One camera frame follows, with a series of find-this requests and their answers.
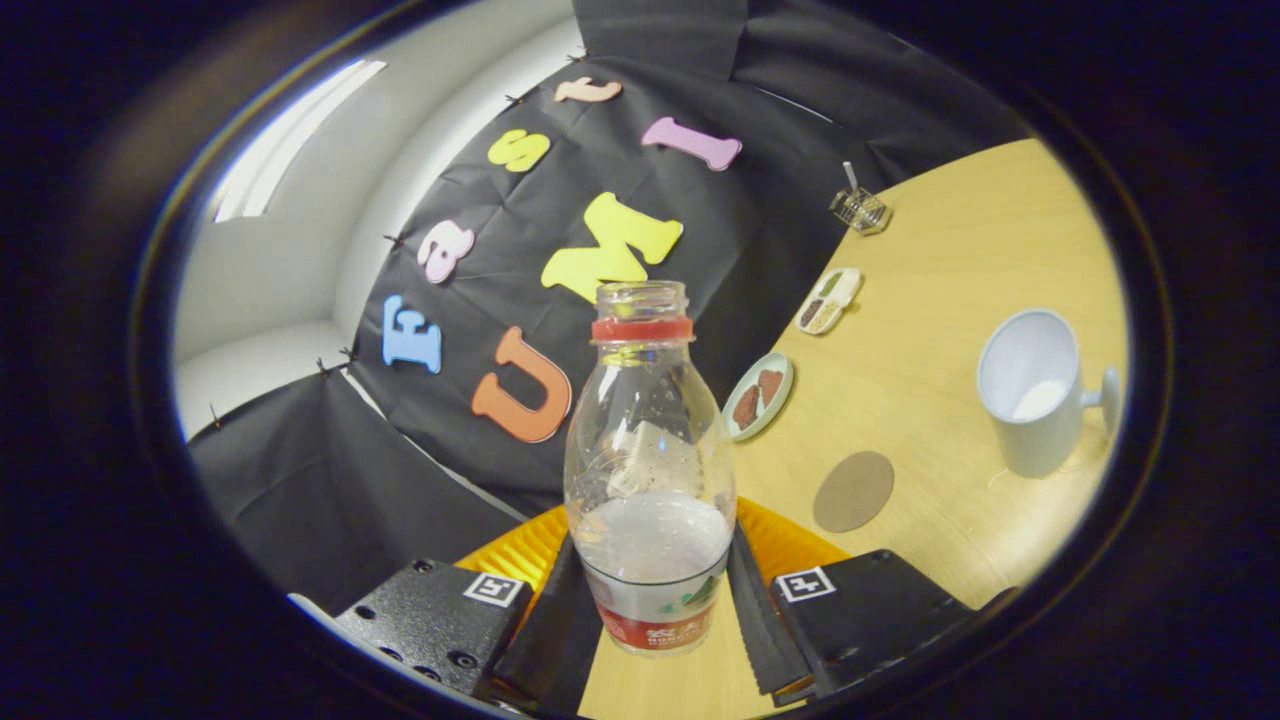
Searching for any black backdrop cloth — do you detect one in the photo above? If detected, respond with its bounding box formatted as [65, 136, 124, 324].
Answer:
[188, 0, 1031, 616]

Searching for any wooden table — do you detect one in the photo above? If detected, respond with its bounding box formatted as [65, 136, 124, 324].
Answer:
[578, 138, 1131, 720]

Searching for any pale green plate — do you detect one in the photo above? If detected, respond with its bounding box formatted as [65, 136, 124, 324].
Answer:
[722, 352, 796, 443]

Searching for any round brown coaster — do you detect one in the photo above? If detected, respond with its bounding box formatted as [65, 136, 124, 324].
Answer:
[812, 450, 896, 534]

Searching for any clear juice bottle red label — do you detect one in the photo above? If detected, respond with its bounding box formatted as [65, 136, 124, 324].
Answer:
[563, 280, 739, 658]

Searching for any small clear glass jar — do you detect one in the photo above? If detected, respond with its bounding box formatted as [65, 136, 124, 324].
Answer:
[828, 186, 891, 236]

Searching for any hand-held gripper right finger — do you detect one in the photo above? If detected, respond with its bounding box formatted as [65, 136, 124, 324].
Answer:
[728, 497, 976, 706]

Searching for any white divided condiment dish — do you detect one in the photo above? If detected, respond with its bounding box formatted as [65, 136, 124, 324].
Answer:
[795, 267, 863, 336]

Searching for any large ceiling light panel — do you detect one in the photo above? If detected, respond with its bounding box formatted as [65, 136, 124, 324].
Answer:
[212, 58, 388, 223]

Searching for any white cup with handle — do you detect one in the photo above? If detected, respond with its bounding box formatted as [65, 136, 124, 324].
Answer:
[976, 308, 1123, 479]

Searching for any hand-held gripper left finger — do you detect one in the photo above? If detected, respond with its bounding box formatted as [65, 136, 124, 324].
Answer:
[335, 505, 601, 716]

